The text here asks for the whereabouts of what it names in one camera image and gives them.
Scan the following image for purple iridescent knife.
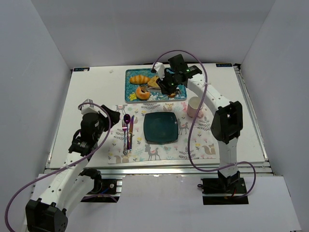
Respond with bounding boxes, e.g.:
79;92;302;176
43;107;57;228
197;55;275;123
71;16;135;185
127;116;134;151

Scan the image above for dark teal square plate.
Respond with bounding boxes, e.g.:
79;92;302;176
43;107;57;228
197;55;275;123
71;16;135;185
143;112;179;145

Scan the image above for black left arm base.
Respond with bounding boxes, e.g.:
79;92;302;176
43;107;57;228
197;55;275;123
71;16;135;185
79;168;120;203

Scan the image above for pink mug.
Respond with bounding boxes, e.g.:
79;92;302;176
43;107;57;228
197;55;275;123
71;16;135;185
187;97;204;119

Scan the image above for golden croissant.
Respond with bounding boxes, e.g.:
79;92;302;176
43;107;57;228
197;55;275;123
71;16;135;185
129;74;151;85

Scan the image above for glazed donut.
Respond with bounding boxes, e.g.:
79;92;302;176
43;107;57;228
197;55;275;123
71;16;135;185
136;87;151;100

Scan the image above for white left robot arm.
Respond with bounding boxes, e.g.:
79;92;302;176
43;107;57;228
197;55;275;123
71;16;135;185
26;103;120;232

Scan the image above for purple iridescent spoon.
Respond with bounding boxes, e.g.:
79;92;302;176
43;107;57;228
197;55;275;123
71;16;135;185
123;114;131;127

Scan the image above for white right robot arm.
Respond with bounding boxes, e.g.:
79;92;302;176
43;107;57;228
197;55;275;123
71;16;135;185
151;54;243;191

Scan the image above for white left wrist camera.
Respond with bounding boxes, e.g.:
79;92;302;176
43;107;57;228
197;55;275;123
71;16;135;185
78;99;99;115

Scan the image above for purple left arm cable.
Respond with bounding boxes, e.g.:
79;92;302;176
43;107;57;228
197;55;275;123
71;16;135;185
5;102;114;232

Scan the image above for left brown bread slice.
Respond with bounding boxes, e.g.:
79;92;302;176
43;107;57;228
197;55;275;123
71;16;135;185
147;76;160;88

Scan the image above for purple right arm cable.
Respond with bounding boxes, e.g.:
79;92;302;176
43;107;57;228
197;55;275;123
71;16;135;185
152;50;257;200

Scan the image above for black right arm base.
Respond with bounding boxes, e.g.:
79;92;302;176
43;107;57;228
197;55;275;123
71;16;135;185
197;178;249;205

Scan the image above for metal tongs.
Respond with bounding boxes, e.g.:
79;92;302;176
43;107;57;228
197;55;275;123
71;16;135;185
139;83;183;96

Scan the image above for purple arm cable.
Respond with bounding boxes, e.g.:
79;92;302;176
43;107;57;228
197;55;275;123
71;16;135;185
5;102;114;232
152;50;257;200

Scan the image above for purple iridescent fork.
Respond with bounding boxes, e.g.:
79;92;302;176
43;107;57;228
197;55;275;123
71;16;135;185
122;120;127;155

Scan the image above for animal print placemat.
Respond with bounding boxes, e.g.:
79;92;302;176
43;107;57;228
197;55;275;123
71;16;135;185
107;101;218;164

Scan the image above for aluminium table frame rail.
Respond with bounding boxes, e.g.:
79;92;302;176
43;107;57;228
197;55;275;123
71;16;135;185
44;163;273;177

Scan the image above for teal floral serving tray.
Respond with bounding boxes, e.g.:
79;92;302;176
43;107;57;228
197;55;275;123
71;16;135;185
125;68;187;103

